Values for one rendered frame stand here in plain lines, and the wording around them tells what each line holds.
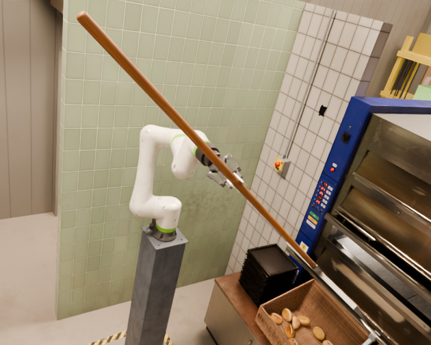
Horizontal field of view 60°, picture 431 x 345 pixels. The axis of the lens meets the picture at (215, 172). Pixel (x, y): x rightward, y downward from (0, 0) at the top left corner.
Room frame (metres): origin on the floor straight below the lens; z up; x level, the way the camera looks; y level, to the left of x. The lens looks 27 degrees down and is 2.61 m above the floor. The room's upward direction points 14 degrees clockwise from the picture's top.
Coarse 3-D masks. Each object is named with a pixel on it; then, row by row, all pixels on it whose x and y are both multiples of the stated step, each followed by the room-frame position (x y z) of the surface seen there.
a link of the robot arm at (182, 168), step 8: (184, 136) 1.84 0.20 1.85; (176, 144) 1.74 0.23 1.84; (176, 152) 1.64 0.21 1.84; (176, 160) 1.50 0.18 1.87; (184, 160) 1.49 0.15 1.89; (176, 168) 1.48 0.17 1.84; (184, 168) 1.48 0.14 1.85; (192, 168) 1.50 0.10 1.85; (176, 176) 1.49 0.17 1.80; (184, 176) 1.48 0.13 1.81
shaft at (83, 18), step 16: (80, 16) 0.90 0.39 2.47; (96, 32) 0.92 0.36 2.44; (112, 48) 0.94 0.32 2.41; (128, 64) 0.97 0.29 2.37; (144, 80) 1.00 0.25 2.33; (160, 96) 1.03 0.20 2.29; (176, 112) 1.07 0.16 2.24; (256, 208) 1.34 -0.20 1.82; (272, 224) 1.41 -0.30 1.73; (288, 240) 1.49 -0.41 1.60; (304, 256) 1.59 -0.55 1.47
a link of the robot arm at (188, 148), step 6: (198, 132) 1.54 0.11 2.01; (186, 138) 1.52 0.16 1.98; (204, 138) 1.51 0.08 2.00; (186, 144) 1.51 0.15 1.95; (192, 144) 1.48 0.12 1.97; (180, 150) 1.52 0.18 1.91; (186, 150) 1.50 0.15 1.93; (192, 150) 1.47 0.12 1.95; (186, 156) 1.49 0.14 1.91; (192, 156) 1.49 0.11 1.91
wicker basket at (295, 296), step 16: (304, 288) 2.16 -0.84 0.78; (320, 288) 2.14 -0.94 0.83; (272, 304) 2.00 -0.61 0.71; (288, 304) 2.10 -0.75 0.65; (304, 304) 2.13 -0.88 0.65; (320, 304) 2.07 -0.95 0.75; (336, 304) 2.01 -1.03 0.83; (256, 320) 1.93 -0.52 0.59; (272, 320) 1.82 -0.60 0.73; (320, 320) 2.00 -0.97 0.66; (336, 320) 1.94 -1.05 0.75; (352, 320) 1.89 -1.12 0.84; (272, 336) 1.83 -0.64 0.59; (304, 336) 1.90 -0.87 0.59; (336, 336) 1.88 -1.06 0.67; (352, 336) 1.83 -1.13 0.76; (368, 336) 1.78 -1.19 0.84
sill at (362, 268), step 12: (336, 240) 2.26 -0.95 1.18; (336, 252) 2.17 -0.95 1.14; (348, 252) 2.15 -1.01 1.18; (360, 264) 2.04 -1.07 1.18; (372, 276) 1.95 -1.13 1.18; (384, 288) 1.86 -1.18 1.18; (396, 300) 1.79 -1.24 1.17; (408, 312) 1.72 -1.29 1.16; (420, 312) 1.72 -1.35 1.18; (420, 324) 1.66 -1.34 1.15
